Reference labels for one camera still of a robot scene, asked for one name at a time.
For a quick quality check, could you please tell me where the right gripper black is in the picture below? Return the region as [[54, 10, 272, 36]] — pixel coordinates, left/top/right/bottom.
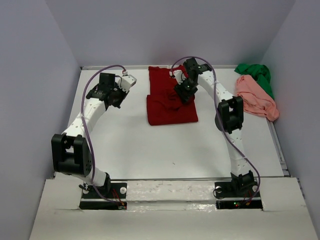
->
[[173, 77, 198, 105]]

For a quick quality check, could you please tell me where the dark red t shirt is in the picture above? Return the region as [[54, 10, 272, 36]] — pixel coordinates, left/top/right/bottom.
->
[[146, 66, 198, 126]]

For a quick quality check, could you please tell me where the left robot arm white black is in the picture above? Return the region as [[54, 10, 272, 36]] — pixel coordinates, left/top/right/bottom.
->
[[51, 72, 137, 198]]

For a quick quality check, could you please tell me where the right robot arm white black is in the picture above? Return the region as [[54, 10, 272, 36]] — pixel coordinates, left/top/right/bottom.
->
[[169, 56, 261, 202]]

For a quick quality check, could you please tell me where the pink t shirt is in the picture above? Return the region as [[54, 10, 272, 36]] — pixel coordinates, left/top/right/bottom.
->
[[234, 75, 280, 122]]

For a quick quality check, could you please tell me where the green t shirt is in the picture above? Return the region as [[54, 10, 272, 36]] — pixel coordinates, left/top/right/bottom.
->
[[234, 63, 275, 100]]

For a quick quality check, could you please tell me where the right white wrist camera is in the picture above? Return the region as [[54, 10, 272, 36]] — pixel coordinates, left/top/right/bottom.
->
[[169, 70, 187, 85]]

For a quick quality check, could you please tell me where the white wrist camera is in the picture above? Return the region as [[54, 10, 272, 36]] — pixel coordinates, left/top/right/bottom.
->
[[117, 74, 137, 94], [169, 70, 187, 85]]

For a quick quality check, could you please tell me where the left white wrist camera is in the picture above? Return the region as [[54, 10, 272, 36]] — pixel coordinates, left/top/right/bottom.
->
[[117, 74, 137, 94]]

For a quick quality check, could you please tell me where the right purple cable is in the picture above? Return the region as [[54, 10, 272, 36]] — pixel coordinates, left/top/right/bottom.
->
[[169, 55, 261, 202]]

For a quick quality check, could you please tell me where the metal rail at table front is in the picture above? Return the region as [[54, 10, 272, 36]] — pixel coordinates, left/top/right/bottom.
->
[[83, 176, 293, 182]]

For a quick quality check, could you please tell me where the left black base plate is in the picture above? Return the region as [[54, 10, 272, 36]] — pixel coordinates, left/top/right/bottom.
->
[[78, 181, 128, 211]]

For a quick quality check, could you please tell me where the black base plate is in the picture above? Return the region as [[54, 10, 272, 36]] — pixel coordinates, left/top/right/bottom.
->
[[212, 181, 263, 210], [78, 181, 128, 211]]

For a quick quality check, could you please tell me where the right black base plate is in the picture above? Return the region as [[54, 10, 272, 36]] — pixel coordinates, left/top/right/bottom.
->
[[212, 181, 263, 210]]

